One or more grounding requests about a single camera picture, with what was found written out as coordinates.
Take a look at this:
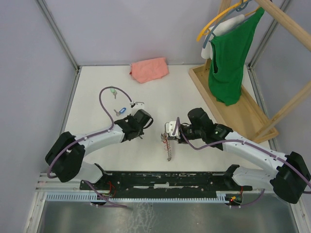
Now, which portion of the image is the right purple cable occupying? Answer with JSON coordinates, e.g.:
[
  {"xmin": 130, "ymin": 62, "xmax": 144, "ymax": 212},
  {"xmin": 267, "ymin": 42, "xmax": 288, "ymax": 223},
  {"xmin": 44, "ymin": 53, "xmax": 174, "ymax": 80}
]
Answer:
[{"xmin": 176, "ymin": 117, "xmax": 311, "ymax": 208}]

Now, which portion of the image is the blue grey hanger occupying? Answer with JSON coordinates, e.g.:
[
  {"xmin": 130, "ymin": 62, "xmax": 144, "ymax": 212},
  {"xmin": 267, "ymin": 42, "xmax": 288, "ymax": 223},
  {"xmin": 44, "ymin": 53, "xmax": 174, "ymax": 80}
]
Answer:
[{"xmin": 204, "ymin": 0, "xmax": 260, "ymax": 40}]

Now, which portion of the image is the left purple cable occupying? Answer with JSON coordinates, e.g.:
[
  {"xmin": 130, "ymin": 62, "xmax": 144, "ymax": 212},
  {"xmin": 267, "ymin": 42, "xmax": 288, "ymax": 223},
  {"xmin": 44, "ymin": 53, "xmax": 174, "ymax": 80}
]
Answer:
[{"xmin": 47, "ymin": 86, "xmax": 137, "ymax": 208}]

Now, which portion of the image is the green shirt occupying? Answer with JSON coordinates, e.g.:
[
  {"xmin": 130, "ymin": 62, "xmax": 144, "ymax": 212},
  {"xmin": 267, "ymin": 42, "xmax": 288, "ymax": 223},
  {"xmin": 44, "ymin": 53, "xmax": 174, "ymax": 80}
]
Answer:
[{"xmin": 208, "ymin": 8, "xmax": 265, "ymax": 106}]

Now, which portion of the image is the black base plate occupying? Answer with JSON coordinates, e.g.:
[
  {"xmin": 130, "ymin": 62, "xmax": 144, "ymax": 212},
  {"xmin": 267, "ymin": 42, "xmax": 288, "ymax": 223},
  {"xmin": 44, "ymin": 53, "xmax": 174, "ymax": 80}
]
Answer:
[{"xmin": 93, "ymin": 171, "xmax": 253, "ymax": 198}]

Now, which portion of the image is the white cable duct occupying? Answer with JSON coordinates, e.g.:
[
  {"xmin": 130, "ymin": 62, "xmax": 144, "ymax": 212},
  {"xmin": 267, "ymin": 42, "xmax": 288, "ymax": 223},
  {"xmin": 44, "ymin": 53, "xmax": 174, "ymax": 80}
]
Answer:
[{"xmin": 45, "ymin": 192, "xmax": 229, "ymax": 204}]

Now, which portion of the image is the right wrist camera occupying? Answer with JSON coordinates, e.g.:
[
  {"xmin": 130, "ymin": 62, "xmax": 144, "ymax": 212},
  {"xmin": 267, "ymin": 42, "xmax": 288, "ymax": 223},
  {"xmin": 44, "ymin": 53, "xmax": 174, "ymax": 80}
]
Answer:
[{"xmin": 165, "ymin": 121, "xmax": 180, "ymax": 140}]

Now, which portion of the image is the metal key organizer red handle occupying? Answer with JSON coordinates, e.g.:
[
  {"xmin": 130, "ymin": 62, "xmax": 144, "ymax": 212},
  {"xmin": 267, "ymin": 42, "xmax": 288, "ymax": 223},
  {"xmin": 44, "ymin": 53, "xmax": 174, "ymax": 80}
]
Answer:
[{"xmin": 161, "ymin": 133, "xmax": 172, "ymax": 162}]

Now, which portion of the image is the yellow hanger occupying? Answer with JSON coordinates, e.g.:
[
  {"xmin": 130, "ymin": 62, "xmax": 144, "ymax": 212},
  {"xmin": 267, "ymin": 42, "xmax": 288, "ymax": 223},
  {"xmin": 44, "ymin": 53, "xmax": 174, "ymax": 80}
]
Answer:
[{"xmin": 196, "ymin": 0, "xmax": 247, "ymax": 42}]

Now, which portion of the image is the key with green tag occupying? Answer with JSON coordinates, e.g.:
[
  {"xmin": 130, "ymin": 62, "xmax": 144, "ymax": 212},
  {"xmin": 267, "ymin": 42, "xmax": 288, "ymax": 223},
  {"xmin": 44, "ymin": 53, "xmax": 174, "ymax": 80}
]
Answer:
[{"xmin": 110, "ymin": 88, "xmax": 118, "ymax": 99}]

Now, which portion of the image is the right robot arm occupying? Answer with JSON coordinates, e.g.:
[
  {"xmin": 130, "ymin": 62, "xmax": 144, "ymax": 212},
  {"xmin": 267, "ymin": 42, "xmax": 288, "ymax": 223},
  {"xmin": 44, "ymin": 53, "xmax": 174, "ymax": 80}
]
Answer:
[{"xmin": 165, "ymin": 108, "xmax": 311, "ymax": 204}]

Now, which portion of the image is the white garment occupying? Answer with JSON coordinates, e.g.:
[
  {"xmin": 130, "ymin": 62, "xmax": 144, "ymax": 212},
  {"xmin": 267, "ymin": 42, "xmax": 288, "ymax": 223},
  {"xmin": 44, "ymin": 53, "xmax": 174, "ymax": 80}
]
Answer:
[{"xmin": 201, "ymin": 14, "xmax": 245, "ymax": 59}]

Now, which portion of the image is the folded pink cloth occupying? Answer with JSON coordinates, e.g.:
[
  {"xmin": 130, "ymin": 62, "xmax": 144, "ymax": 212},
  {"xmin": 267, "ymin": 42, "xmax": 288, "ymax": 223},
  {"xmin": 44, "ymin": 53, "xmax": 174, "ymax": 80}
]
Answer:
[{"xmin": 129, "ymin": 57, "xmax": 169, "ymax": 83}]

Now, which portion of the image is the wooden clothes rack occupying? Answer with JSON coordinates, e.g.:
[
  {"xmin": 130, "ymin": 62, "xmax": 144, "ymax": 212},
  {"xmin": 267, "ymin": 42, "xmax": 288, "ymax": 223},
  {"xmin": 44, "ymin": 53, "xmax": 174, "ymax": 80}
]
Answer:
[{"xmin": 189, "ymin": 0, "xmax": 311, "ymax": 149}]

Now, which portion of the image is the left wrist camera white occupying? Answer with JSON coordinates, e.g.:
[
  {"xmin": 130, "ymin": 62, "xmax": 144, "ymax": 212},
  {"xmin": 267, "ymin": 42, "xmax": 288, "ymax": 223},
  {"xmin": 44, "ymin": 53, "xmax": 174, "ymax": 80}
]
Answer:
[{"xmin": 130, "ymin": 101, "xmax": 145, "ymax": 115}]

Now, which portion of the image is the right aluminium frame post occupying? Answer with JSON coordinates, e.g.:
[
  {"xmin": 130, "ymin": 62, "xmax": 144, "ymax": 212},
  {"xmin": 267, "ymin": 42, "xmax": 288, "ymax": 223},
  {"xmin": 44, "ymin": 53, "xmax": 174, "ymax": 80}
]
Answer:
[{"xmin": 247, "ymin": 0, "xmax": 292, "ymax": 71}]

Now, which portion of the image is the purple cable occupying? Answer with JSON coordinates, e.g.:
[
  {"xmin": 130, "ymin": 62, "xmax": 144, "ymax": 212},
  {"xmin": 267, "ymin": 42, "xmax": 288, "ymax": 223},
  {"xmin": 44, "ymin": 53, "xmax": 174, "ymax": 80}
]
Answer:
[
  {"xmin": 176, "ymin": 117, "xmax": 311, "ymax": 208},
  {"xmin": 47, "ymin": 86, "xmax": 137, "ymax": 208}
]

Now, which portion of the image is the aluminium corner frame post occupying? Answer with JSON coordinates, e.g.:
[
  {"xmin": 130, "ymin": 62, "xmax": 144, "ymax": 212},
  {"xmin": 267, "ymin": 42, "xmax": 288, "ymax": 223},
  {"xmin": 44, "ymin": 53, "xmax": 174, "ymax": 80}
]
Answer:
[{"xmin": 35, "ymin": 0, "xmax": 82, "ymax": 71}]

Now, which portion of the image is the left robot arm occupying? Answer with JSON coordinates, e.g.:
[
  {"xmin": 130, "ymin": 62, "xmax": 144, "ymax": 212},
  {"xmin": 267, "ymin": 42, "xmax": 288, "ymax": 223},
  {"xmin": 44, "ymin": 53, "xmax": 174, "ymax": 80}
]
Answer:
[{"xmin": 45, "ymin": 109, "xmax": 154, "ymax": 189}]

